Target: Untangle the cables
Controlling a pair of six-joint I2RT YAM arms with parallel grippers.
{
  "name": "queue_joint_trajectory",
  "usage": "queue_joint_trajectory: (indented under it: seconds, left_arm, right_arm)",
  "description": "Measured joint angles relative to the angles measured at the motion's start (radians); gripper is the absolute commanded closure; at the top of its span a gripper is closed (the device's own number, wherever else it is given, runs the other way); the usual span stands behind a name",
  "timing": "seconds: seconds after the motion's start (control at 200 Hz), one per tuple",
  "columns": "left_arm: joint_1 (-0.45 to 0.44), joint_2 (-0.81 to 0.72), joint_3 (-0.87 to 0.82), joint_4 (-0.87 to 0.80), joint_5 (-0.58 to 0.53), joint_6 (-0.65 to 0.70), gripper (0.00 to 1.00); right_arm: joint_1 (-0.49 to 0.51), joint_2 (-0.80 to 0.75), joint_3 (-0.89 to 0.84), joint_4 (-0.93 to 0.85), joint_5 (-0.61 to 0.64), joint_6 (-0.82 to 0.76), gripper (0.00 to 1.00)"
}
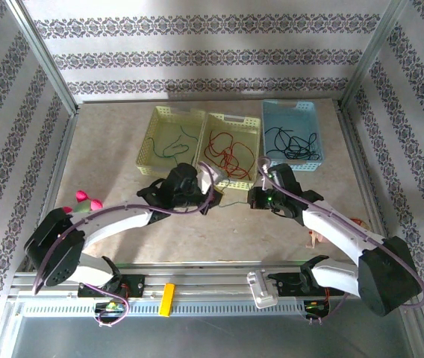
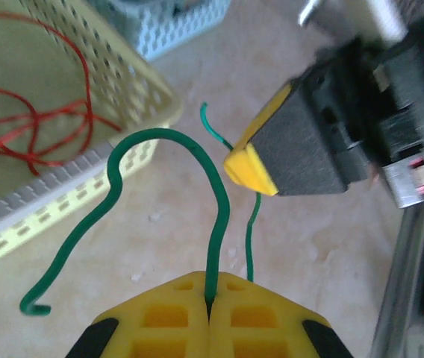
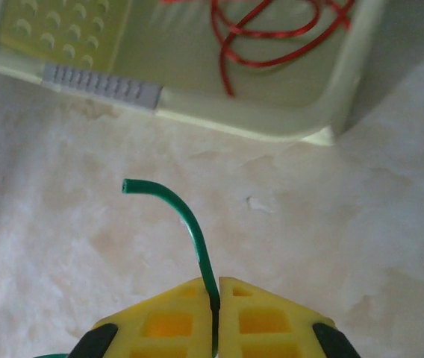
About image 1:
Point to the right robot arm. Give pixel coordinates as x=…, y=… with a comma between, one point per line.
x=331, y=228

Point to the yellow perforated plastic basket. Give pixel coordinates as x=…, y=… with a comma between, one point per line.
x=159, y=127
x=245, y=136

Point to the blue perforated plastic basket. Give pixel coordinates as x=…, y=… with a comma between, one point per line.
x=290, y=115

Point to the pale pink figurine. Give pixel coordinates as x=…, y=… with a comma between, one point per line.
x=312, y=240

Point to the yellow plastic clip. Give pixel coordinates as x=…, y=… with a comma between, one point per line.
x=167, y=298

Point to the pink and green toy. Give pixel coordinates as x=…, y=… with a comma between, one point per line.
x=83, y=195

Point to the small circuit board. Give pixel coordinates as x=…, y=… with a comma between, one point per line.
x=314, y=307
x=109, y=307

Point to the grey metal panel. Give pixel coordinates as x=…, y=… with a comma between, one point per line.
x=212, y=337

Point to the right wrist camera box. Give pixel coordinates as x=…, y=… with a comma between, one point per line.
x=274, y=178

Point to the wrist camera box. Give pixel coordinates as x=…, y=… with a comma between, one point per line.
x=274, y=178
x=210, y=178

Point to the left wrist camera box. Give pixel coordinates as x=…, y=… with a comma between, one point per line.
x=210, y=178

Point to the aluminium side rail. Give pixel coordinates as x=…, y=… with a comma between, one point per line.
x=59, y=160
x=361, y=160

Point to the aluminium frame rail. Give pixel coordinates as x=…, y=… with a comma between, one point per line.
x=215, y=285

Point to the white plastic bracket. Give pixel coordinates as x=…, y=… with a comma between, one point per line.
x=262, y=291

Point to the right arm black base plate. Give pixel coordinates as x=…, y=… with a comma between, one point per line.
x=288, y=285

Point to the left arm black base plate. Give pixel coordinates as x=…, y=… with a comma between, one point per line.
x=137, y=286

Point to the aluminium frame post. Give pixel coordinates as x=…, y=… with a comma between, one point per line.
x=44, y=56
x=372, y=52

